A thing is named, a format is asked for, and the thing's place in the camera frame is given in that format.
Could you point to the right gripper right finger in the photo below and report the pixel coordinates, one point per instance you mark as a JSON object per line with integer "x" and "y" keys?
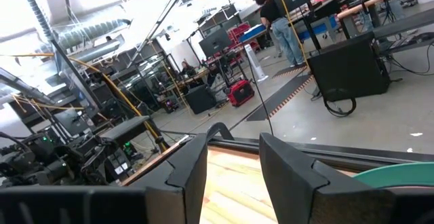
{"x": 305, "y": 197}

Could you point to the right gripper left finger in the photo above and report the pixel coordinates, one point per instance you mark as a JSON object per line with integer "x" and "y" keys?
{"x": 101, "y": 205}

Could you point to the brown plastic plate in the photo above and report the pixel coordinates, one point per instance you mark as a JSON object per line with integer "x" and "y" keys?
{"x": 417, "y": 188}

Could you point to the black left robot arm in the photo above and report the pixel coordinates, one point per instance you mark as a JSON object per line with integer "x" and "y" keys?
{"x": 40, "y": 163}

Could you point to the black cart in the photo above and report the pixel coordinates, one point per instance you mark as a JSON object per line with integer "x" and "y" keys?
{"x": 127, "y": 127}

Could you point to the large teal plastic plate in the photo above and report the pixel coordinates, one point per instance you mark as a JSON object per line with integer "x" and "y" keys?
{"x": 403, "y": 174}

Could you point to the black hazard-edged floor mat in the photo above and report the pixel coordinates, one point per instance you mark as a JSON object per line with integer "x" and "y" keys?
{"x": 290, "y": 71}
{"x": 281, "y": 96}

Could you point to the red generator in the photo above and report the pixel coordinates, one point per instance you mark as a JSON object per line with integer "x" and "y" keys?
{"x": 240, "y": 93}

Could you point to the black cabinet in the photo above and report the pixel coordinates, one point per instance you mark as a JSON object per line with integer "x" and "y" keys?
{"x": 349, "y": 68}

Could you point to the white tower fan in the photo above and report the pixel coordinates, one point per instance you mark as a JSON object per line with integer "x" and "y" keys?
{"x": 256, "y": 62}

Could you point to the small black box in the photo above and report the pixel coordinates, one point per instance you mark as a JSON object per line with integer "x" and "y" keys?
{"x": 200, "y": 100}

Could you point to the person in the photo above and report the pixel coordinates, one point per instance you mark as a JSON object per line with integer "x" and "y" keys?
{"x": 188, "y": 69}
{"x": 283, "y": 30}

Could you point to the silver flexible duct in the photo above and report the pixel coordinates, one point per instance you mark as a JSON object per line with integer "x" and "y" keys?
{"x": 91, "y": 30}

